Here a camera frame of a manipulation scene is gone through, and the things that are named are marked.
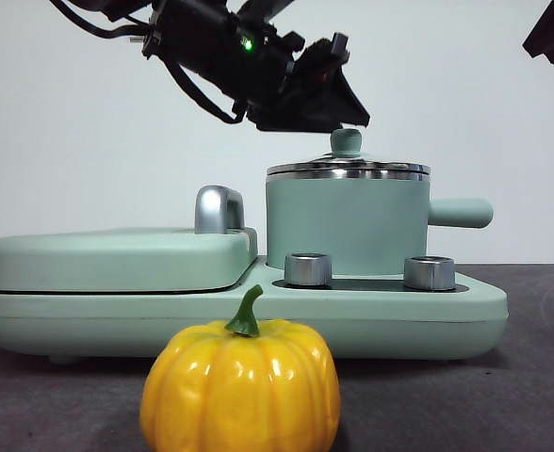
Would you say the steel pot lid green knob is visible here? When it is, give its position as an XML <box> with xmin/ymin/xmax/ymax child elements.
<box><xmin>266</xmin><ymin>127</ymin><xmax>432</xmax><ymax>183</ymax></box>

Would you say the yellow toy pumpkin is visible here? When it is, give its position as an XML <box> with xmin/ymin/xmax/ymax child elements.
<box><xmin>138</xmin><ymin>283</ymin><xmax>342</xmax><ymax>452</ymax></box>

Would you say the silver control knob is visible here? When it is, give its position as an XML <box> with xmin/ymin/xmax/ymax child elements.
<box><xmin>284</xmin><ymin>252</ymin><xmax>334</xmax><ymax>288</ymax></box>
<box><xmin>402</xmin><ymin>255</ymin><xmax>456</xmax><ymax>291</ymax></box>

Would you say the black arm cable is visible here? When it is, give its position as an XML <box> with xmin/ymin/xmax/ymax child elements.
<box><xmin>163</xmin><ymin>56</ymin><xmax>250</xmax><ymax>126</ymax></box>
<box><xmin>48</xmin><ymin>0</ymin><xmax>155</xmax><ymax>44</ymax></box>

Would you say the mint green pot with handle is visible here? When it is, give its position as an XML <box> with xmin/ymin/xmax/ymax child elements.
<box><xmin>265</xmin><ymin>164</ymin><xmax>495</xmax><ymax>279</ymax></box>

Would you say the silver griddle lid handle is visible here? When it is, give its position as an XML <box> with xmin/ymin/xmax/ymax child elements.
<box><xmin>193</xmin><ymin>186</ymin><xmax>246</xmax><ymax>234</ymax></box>

